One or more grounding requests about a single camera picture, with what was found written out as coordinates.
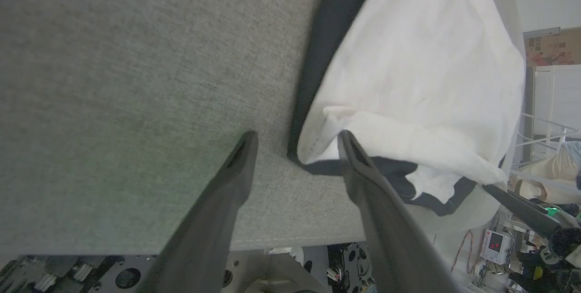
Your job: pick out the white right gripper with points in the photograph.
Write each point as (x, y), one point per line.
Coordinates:
(565, 243)

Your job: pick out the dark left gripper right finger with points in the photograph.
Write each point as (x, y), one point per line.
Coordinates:
(386, 225)

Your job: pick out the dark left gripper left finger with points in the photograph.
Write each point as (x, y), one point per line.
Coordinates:
(209, 225)

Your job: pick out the white and black shirt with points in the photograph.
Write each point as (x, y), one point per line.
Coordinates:
(422, 66)

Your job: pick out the white red display device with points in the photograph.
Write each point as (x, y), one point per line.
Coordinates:
(495, 245)

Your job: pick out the beige stuffed fabric item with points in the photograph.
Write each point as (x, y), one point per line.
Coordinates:
(556, 168)

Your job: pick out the white metal rack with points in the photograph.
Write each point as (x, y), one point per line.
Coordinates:
(556, 102)

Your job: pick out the brown printed cardboard box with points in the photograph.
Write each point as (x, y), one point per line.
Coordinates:
(556, 48)

